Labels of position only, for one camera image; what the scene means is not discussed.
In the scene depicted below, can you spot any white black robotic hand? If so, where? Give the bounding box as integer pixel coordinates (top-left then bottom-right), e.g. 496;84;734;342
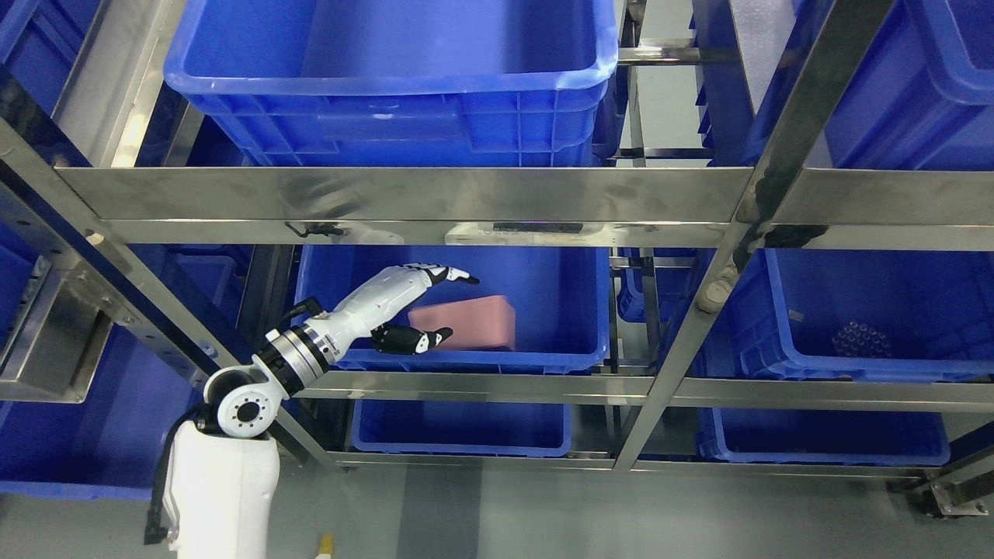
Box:
301;264;480;364

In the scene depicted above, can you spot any pink plastic storage box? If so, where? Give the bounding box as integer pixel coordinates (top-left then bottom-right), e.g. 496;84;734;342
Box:
408;296;517;351

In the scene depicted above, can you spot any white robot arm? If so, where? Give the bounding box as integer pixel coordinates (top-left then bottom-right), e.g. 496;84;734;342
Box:
143;298;362;558

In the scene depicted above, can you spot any blue middle shelf crate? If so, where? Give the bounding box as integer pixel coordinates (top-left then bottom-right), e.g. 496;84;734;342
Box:
294;245;610;375

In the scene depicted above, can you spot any stainless steel shelf rack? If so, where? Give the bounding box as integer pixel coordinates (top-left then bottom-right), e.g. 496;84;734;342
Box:
0;0;994;519

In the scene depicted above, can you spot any blue bottom centre crate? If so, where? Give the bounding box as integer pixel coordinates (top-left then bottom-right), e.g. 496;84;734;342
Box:
350;400;574;459

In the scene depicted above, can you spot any large blue top crate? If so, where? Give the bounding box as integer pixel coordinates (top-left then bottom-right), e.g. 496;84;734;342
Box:
164;1;618;168

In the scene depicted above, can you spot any blue left lower crate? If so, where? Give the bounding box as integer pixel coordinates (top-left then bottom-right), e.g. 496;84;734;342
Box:
1;245;252;500

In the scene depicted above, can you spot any blue bottom right crate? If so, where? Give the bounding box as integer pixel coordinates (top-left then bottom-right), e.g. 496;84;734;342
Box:
695;409;951;467

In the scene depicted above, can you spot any blue right middle crate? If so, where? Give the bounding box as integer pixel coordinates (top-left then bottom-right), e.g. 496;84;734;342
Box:
693;250;993;384

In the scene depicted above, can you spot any blue top right crate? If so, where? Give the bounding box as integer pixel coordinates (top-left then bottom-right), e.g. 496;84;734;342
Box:
691;1;993;171

